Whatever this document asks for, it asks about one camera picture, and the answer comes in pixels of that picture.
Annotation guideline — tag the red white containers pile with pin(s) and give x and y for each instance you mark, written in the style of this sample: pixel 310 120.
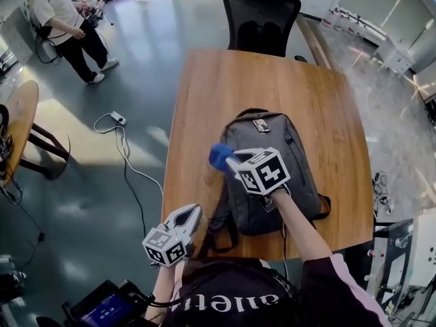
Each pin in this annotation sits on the red white containers pile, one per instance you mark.
pixel 92 7

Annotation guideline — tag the black mesh office chair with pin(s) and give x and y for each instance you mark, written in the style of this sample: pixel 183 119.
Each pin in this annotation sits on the black mesh office chair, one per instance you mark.
pixel 262 15

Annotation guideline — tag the white leaning panel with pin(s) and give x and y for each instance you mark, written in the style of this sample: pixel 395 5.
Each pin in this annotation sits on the white leaning panel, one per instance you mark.
pixel 425 87

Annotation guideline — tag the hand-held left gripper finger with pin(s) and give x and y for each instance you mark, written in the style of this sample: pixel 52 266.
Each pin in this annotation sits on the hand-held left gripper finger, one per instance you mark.
pixel 197 223
pixel 184 210

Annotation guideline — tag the black screen device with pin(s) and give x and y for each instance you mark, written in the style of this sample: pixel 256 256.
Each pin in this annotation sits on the black screen device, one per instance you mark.
pixel 102 310

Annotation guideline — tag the grey metal locker cabinet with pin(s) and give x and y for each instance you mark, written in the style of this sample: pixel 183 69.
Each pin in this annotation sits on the grey metal locker cabinet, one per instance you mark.
pixel 15 36

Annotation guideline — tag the round wooden table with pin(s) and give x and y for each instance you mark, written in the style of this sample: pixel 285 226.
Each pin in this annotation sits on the round wooden table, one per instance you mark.
pixel 20 121

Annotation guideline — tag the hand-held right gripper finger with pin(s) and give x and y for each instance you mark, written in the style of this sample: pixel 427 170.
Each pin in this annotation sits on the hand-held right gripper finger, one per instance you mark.
pixel 248 152
pixel 233 167

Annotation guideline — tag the person's right forearm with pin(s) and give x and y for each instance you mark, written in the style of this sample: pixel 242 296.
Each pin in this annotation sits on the person's right forearm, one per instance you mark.
pixel 299 227

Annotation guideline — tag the person's black printed shirt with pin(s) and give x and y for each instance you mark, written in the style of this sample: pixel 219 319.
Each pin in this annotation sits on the person's black printed shirt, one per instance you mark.
pixel 245 298

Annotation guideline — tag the person's left forearm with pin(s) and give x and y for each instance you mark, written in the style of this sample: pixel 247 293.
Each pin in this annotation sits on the person's left forearm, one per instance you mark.
pixel 163 291

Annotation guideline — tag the long wooden bench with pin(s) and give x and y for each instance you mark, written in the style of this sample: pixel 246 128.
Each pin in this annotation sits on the long wooden bench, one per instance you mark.
pixel 316 43

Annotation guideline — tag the white cabinet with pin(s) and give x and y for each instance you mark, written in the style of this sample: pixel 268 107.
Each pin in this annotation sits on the white cabinet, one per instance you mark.
pixel 395 56

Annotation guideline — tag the grey backpack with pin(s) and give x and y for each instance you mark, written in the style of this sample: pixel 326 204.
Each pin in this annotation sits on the grey backpack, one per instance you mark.
pixel 303 169

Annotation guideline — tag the black equipment rack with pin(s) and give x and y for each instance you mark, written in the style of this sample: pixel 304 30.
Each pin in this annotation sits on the black equipment rack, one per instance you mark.
pixel 388 257

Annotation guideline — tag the blue cloth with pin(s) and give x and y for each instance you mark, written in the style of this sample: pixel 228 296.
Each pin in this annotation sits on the blue cloth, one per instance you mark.
pixel 219 157

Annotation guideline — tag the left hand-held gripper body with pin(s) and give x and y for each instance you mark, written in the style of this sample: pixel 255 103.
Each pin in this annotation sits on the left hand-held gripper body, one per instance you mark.
pixel 167 247

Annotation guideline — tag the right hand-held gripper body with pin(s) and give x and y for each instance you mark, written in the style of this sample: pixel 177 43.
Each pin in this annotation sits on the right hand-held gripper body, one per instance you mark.
pixel 265 172

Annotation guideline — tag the row of clear bottles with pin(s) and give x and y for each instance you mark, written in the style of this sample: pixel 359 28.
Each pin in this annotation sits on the row of clear bottles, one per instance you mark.
pixel 340 20

